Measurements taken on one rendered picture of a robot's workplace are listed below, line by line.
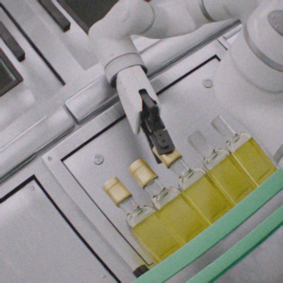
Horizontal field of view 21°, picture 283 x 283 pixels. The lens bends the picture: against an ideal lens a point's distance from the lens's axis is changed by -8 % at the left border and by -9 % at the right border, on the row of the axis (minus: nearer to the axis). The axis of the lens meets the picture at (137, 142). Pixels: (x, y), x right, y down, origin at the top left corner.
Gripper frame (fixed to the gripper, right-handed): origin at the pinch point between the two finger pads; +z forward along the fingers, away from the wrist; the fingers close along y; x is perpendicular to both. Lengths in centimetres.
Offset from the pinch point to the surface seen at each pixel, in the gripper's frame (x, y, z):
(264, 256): 4.9, 15.4, 30.0
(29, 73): -16.2, -16.8, -32.8
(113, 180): -10.6, 1.6, 3.2
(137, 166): -5.7, 1.5, 2.2
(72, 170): -15.1, -12.5, -6.2
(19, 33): -15.3, -16.8, -44.5
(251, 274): 1.5, 15.5, 31.9
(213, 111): 15.8, -13.0, -7.7
